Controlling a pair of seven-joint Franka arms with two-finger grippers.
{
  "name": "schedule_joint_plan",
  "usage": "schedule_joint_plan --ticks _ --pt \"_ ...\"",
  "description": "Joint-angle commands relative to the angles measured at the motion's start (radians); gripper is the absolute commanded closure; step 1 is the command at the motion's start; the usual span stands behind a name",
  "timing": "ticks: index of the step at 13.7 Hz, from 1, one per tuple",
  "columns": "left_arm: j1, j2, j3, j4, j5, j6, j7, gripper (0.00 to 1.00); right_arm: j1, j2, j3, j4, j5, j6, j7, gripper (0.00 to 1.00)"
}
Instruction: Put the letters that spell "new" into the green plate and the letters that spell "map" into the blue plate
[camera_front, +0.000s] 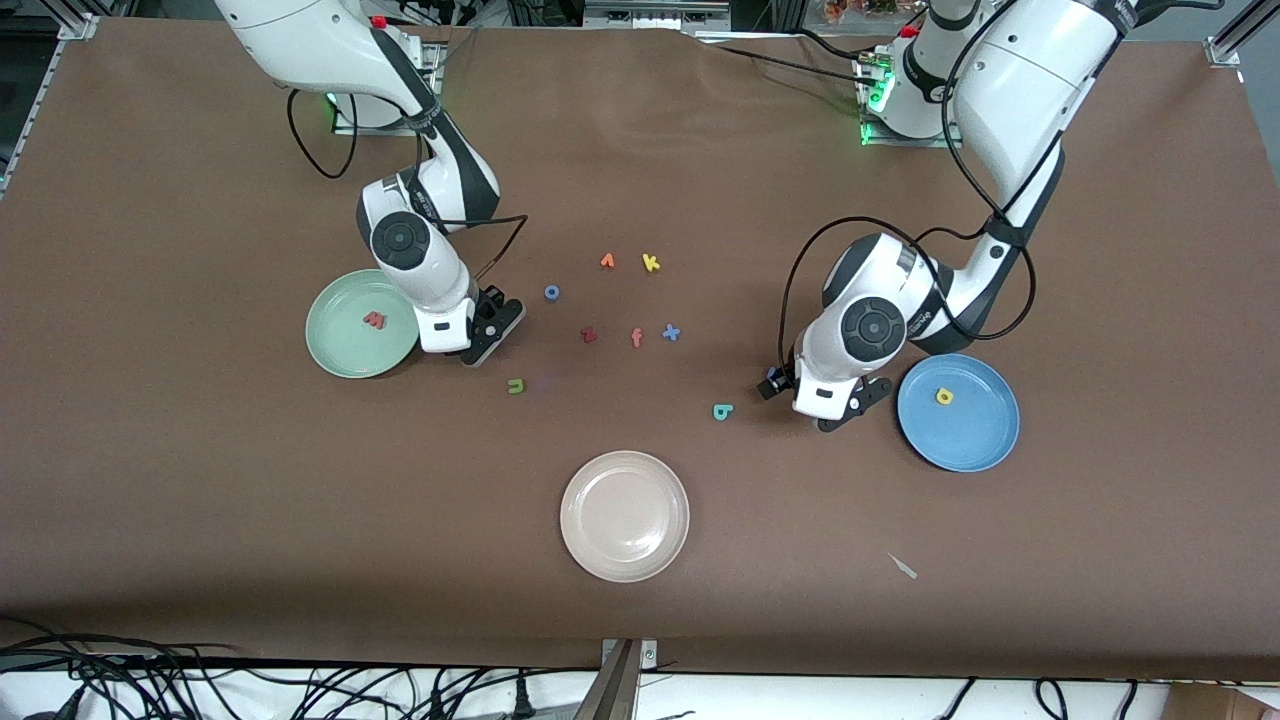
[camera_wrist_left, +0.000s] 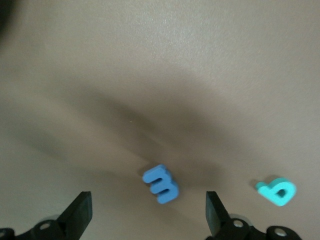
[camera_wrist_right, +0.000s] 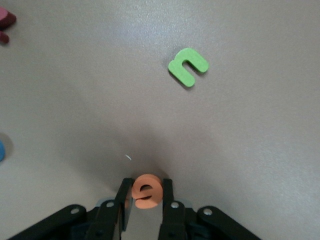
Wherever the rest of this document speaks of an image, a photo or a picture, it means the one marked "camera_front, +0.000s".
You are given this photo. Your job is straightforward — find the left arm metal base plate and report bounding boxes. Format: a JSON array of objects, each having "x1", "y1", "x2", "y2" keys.
[{"x1": 858, "y1": 55, "x2": 966, "y2": 149}]

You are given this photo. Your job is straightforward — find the beige plastic plate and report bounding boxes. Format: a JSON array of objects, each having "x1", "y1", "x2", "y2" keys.
[{"x1": 559, "y1": 450, "x2": 691, "y2": 584}]

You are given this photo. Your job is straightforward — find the black cable tangle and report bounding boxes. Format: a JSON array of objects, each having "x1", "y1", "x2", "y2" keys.
[{"x1": 0, "y1": 615, "x2": 601, "y2": 720}]

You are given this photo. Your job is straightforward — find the grey metal clamp bracket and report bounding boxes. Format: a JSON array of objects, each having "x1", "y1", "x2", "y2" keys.
[{"x1": 575, "y1": 638, "x2": 659, "y2": 720}]

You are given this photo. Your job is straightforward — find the light green plastic plate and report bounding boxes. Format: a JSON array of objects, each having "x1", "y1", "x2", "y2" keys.
[{"x1": 305, "y1": 268, "x2": 425, "y2": 380}]

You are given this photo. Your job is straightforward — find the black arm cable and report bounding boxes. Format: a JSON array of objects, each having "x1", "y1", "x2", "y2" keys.
[
  {"x1": 778, "y1": 0, "x2": 1126, "y2": 376},
  {"x1": 287, "y1": 88, "x2": 528, "y2": 286}
]

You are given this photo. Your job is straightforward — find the brown cardboard box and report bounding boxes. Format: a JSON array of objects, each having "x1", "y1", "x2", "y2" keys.
[{"x1": 1165, "y1": 683, "x2": 1280, "y2": 720}]

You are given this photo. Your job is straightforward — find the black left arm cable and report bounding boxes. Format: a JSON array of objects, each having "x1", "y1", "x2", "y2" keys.
[{"x1": 778, "y1": 0, "x2": 1126, "y2": 376}]

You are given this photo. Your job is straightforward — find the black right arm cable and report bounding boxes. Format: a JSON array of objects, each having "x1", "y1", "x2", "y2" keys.
[{"x1": 287, "y1": 88, "x2": 528, "y2": 286}]

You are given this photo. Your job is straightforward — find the grey metal box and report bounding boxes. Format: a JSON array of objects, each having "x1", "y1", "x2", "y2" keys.
[{"x1": 583, "y1": 0, "x2": 731, "y2": 29}]

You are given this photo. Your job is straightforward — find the aluminium frame rail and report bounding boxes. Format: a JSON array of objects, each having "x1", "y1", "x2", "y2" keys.
[
  {"x1": 0, "y1": 0, "x2": 101, "y2": 196},
  {"x1": 1205, "y1": 0, "x2": 1280, "y2": 69}
]

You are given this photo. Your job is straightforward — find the thin black base cable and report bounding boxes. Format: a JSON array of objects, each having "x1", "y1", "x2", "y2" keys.
[
  {"x1": 700, "y1": 38, "x2": 869, "y2": 83},
  {"x1": 795, "y1": 28, "x2": 886, "y2": 63}
]

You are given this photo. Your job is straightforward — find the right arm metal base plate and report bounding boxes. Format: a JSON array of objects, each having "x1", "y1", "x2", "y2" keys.
[{"x1": 332, "y1": 40, "x2": 446, "y2": 136}]

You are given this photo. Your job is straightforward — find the blue plastic plate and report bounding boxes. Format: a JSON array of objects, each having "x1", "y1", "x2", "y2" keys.
[{"x1": 896, "y1": 353, "x2": 1021, "y2": 473}]

